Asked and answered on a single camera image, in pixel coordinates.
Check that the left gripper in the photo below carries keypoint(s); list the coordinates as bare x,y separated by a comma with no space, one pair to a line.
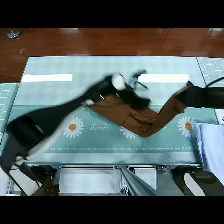
135,98

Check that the brown garment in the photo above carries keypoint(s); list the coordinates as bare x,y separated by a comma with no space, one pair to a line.
140,118

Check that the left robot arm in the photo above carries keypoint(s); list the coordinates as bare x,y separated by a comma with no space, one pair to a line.
43,121

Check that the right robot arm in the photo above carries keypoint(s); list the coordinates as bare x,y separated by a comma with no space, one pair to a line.
206,97

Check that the lavender garment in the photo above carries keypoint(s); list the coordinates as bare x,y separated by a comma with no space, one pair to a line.
213,150

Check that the silver frame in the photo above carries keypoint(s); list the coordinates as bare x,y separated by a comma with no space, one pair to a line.
138,186

